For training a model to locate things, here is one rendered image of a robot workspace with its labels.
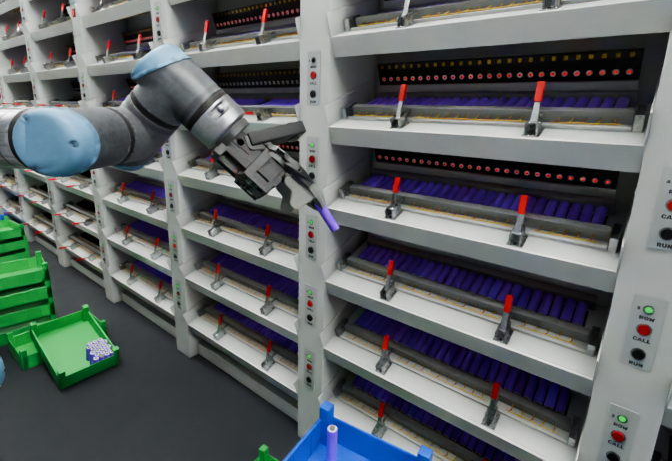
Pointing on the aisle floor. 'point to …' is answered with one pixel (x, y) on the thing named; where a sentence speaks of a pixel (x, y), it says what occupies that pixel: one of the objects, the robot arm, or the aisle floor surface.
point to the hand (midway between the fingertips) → (318, 201)
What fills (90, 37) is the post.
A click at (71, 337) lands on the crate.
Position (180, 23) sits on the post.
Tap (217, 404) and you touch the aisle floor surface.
